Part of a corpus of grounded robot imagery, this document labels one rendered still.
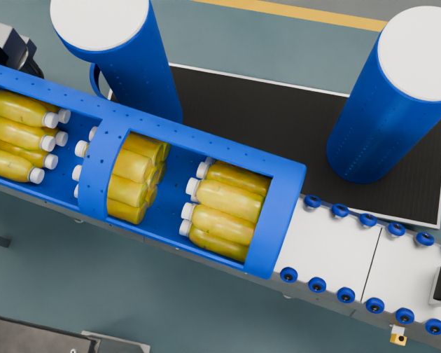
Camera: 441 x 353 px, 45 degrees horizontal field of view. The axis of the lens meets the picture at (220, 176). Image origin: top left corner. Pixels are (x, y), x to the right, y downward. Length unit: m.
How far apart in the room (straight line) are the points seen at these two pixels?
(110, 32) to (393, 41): 0.77
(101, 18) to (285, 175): 0.72
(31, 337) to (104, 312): 1.10
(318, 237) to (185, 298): 1.04
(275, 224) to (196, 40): 1.69
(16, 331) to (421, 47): 1.24
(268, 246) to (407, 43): 0.71
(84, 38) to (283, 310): 1.40
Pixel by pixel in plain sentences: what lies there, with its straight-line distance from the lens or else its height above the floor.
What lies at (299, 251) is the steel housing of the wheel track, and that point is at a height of 0.93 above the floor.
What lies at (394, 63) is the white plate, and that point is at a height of 1.04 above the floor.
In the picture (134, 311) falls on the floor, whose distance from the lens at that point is 2.38.
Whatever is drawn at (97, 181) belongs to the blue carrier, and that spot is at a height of 1.21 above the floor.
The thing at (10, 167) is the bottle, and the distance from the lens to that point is 1.44.
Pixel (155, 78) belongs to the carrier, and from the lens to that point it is 1.80.
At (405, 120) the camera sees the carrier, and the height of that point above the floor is 0.89.
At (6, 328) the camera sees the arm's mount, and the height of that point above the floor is 1.10.
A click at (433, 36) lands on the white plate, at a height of 1.04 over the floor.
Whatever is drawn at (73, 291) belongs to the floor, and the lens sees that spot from 2.45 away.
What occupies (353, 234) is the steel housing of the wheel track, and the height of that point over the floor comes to 0.93.
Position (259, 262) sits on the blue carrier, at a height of 1.17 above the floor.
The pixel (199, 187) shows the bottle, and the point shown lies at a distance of 1.22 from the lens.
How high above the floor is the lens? 2.34
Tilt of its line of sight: 75 degrees down
